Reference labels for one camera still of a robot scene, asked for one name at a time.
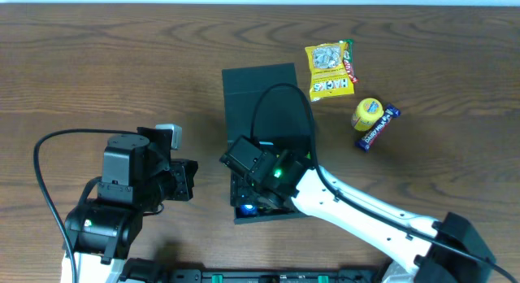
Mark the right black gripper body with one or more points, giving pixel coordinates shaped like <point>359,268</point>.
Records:
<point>242,192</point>

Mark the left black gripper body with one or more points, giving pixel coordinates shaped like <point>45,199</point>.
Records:
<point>185,179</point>

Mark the blue Oreo cookie pack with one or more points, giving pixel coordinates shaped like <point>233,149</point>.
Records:
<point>248,210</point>

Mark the black gift box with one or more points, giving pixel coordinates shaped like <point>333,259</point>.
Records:
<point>262,102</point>

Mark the yellow Hacks candy bag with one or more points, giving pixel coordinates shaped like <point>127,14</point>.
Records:
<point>328,77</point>

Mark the yellow round candy tub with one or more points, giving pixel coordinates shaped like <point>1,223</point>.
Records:
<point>367,112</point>

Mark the purple Dairy Milk bar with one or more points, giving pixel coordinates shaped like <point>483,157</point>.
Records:
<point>390,113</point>

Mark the red striped candy pack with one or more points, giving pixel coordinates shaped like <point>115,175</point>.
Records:
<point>348,60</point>

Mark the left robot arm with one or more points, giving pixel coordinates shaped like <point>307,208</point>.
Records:
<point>101,234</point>

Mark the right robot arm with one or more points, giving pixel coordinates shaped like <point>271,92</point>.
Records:
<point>424,248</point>

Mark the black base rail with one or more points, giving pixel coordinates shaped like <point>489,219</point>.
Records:
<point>348,275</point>

